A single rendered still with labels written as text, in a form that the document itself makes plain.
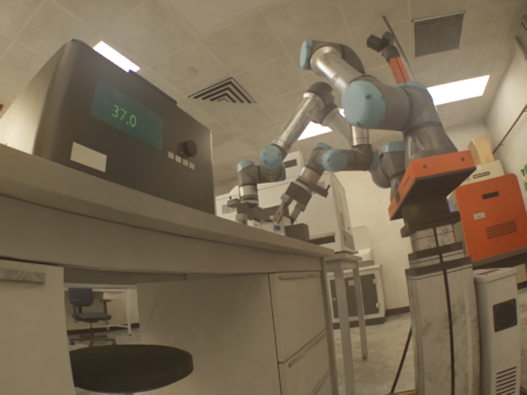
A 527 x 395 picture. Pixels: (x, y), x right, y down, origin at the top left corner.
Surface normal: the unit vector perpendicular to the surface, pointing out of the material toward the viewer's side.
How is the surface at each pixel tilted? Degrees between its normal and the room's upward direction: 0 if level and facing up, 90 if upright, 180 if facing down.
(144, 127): 90
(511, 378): 90
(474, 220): 90
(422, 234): 90
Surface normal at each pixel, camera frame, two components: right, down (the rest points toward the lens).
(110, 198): 0.90, -0.21
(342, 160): 0.22, 0.14
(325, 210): -0.42, -0.22
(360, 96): -0.95, 0.14
